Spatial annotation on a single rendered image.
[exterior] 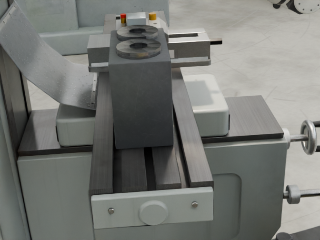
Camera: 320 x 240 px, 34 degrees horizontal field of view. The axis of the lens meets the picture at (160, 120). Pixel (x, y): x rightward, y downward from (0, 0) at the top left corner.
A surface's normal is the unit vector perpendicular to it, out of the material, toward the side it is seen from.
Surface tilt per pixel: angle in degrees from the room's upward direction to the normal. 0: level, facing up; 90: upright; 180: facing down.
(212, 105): 0
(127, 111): 90
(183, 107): 0
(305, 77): 0
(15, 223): 89
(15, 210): 89
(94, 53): 90
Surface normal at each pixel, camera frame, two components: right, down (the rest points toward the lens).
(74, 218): 0.07, 0.45
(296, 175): -0.04, -0.89
